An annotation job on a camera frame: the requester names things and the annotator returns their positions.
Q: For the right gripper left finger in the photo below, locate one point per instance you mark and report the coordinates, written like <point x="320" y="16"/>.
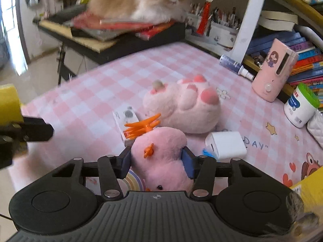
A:
<point x="110" y="169"/>

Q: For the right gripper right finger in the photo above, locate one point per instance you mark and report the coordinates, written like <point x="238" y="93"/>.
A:
<point x="200" y="169"/>

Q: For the white power adapter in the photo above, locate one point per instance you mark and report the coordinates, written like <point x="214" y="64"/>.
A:
<point x="226" y="145"/>

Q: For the pink duck plush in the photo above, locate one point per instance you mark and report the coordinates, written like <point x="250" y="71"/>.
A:
<point x="156" y="155"/>

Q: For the small white red box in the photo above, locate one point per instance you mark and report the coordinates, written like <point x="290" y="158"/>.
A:
<point x="123" y="116"/>

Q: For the pink paw plush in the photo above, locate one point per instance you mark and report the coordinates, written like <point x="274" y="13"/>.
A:
<point x="190" y="105"/>

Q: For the pink checkered tablecloth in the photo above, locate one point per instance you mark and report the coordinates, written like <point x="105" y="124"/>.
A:
<point x="176" y="81"/>

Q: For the keyboard stand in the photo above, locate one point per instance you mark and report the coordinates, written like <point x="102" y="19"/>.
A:
<point x="64" y="73"/>

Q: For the blue spray bottle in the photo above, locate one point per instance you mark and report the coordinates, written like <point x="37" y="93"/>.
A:
<point x="235" y="67"/>

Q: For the yellow cardboard box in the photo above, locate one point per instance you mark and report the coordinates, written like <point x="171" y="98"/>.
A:
<point x="310" y="190"/>

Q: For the white jar green lid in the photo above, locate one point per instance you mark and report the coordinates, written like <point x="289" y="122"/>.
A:
<point x="301" y="106"/>

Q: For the white quilted pouch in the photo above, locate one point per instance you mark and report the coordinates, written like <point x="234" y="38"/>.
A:
<point x="315" y="127"/>

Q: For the white pen holder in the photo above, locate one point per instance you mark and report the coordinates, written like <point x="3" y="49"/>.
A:
<point x="215" y="34"/>

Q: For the pink humidifier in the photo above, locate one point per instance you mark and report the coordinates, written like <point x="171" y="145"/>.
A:
<point x="275" y="71"/>

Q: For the red books under cat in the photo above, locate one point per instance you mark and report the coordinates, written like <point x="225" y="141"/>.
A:
<point x="108" y="29"/>

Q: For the red doll figurine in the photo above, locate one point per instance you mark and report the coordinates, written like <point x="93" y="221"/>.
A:
<point x="204" y="18"/>

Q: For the orange and white cat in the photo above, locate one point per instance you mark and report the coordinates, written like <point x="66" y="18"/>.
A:
<point x="150" y="11"/>

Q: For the white bookshelf post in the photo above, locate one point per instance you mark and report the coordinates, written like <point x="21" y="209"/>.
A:
<point x="246" y="31"/>

